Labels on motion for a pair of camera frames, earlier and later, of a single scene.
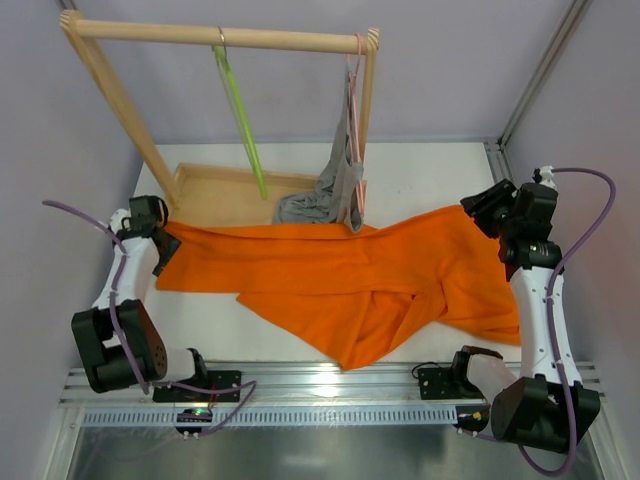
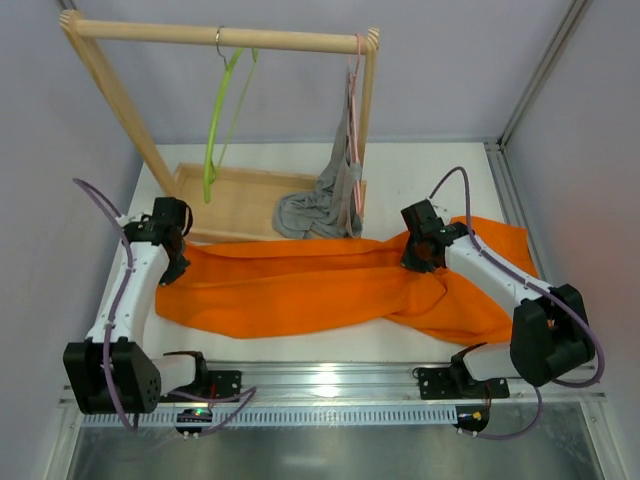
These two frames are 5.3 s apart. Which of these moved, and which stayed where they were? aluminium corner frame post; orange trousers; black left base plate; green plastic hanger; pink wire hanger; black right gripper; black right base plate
Moved: black right gripper; green plastic hanger; orange trousers
Stayed: black right base plate; black left base plate; aluminium corner frame post; pink wire hanger
